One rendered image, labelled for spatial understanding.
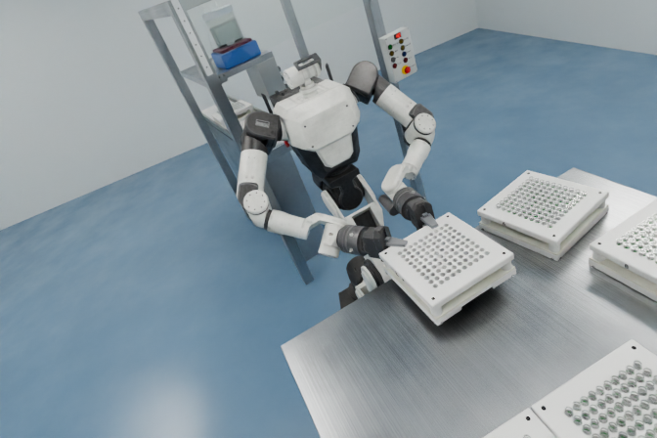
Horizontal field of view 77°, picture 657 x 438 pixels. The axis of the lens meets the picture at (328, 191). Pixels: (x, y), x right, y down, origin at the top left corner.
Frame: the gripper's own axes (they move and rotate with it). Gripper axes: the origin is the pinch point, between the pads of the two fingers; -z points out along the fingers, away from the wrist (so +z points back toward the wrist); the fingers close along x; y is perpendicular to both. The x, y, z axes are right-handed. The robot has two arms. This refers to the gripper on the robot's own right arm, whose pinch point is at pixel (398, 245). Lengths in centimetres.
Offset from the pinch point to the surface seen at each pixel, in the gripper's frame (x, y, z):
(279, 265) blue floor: 94, -57, 145
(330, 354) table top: 11.1, 31.3, 7.7
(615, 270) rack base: 9, -12, -50
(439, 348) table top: 11.4, 20.3, -17.6
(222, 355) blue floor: 95, 13, 132
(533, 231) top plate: 4.0, -16.9, -31.3
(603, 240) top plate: 4.2, -16.2, -46.9
